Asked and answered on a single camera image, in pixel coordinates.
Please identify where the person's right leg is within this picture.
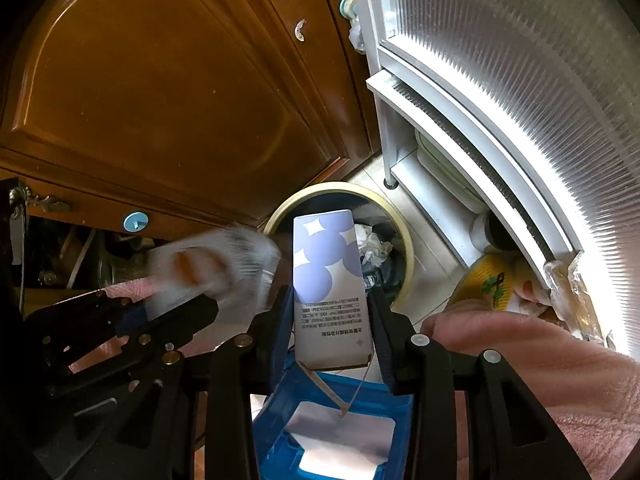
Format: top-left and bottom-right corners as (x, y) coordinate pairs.
(420, 305), (640, 480)

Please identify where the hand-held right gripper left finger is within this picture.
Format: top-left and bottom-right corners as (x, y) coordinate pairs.
(125, 286), (297, 480)

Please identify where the white printed packet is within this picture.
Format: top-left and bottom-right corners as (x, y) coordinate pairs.
(145, 227), (282, 321)

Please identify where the purple and white box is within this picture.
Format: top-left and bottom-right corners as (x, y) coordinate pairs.
(292, 208), (373, 418)

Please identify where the round waste bin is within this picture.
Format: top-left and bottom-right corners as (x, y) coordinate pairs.
(263, 182), (415, 311)

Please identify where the clear plastic bag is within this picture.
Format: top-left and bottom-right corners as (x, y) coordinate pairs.
(542, 250), (617, 347)

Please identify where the ornate metal handle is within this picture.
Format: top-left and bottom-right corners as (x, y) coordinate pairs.
(9, 185), (72, 215)

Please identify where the yellow slipper with green print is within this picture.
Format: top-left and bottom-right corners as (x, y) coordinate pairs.
(447, 252), (546, 317)

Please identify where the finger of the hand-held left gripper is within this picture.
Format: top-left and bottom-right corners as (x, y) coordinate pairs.
(112, 294), (220, 361)
(22, 290), (151, 346)

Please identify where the white pipe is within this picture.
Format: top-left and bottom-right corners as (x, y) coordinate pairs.
(470, 210), (501, 253)

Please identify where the blue plastic stool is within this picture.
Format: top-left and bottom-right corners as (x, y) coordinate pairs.
(252, 370), (416, 480)

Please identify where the white ribbed glass cabinet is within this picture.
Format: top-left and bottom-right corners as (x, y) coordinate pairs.
(345, 0), (640, 356)

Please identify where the brown wooden cabinet door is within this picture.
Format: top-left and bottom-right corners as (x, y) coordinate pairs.
(0, 0), (386, 241)

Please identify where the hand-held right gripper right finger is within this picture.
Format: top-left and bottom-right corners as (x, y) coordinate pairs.
(367, 286), (593, 480)

